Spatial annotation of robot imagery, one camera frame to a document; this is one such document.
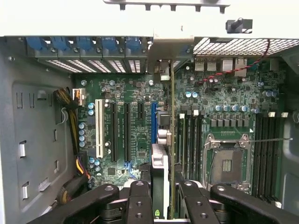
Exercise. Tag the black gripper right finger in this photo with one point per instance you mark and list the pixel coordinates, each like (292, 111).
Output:
(245, 205)

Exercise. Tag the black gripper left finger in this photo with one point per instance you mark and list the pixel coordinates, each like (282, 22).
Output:
(70, 210)

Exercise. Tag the CPU socket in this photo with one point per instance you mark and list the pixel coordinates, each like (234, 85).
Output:
(227, 163)

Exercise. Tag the empty black RAM slot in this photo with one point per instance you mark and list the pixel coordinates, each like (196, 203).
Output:
(189, 144)
(257, 158)
(265, 158)
(272, 158)
(201, 130)
(281, 158)

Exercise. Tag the open black PC case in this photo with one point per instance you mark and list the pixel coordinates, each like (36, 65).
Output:
(290, 175)

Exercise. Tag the thin metal locking lever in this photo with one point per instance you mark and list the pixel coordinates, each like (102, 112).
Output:
(271, 140)

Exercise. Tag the white expansion slot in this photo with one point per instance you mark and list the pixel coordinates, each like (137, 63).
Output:
(99, 128)

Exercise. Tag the long black expansion slot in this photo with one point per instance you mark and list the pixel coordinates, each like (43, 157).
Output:
(127, 133)
(114, 133)

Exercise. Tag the white power connector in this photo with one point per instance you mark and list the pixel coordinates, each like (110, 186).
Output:
(78, 96)

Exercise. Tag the blue expansion slot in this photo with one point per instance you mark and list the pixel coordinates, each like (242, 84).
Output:
(154, 123)

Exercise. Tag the short black expansion slot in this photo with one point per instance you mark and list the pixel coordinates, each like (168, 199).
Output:
(141, 110)

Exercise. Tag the green motherboard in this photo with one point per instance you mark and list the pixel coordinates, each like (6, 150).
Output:
(121, 88)

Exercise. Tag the silver rear port block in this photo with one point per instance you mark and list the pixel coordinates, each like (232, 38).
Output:
(200, 64)
(227, 65)
(240, 66)
(211, 64)

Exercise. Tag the blue slot retainer clip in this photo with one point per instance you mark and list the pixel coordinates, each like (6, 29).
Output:
(109, 44)
(84, 44)
(37, 45)
(60, 44)
(134, 45)

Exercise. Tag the black rear panel knob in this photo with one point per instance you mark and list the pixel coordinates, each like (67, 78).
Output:
(233, 25)

